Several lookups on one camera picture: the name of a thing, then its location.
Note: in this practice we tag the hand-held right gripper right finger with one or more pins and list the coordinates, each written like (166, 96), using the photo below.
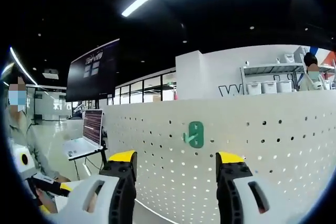
(236, 200)

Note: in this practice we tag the large dark wall screen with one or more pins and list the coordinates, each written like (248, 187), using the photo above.
(92, 74)

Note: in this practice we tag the small white security camera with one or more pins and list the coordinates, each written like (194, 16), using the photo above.
(246, 63)

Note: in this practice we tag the white perforated mounting plate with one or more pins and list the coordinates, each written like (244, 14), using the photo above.
(262, 142)

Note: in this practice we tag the white laptop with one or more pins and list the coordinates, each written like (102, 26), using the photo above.
(92, 127)

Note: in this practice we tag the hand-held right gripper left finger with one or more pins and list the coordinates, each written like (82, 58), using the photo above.
(105, 197)

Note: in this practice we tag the white storage bin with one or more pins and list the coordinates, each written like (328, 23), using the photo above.
(285, 86)
(270, 87)
(254, 88)

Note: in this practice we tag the person's light grey shirt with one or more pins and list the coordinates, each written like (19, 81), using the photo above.
(23, 129)

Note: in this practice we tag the black laptop stand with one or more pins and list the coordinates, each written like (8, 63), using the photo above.
(104, 159)

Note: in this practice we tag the black framed glass partition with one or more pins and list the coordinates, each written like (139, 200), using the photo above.
(147, 87)

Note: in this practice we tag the green hook assembly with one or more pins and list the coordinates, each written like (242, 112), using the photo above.
(197, 137)

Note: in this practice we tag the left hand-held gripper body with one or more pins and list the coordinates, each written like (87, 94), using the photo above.
(25, 166)

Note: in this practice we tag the short ceiling light strip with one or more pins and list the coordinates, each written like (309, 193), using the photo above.
(22, 65)

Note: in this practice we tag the metal shelf rack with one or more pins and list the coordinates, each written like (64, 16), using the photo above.
(270, 68)

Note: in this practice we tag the ceiling projector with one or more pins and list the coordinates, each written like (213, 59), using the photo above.
(51, 73)

